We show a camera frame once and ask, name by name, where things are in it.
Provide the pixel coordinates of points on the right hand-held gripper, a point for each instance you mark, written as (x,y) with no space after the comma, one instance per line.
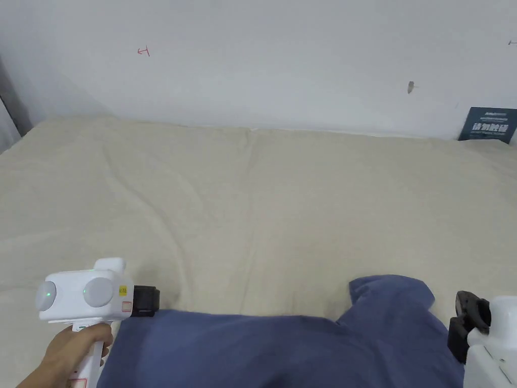
(497,355)

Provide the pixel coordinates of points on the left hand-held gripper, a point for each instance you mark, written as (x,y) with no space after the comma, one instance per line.
(72,297)

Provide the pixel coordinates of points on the dark blue shirt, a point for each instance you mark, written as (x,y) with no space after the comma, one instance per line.
(282,351)

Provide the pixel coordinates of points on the person's left hand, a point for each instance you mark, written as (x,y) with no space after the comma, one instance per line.
(70,351)

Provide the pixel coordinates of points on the dark blue sign card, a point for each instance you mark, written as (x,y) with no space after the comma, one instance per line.
(488,126)

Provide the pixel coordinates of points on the bed with beige sheet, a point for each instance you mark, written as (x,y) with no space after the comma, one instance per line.
(250,202)

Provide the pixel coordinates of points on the grey curtain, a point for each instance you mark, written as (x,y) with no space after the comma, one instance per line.
(10,105)

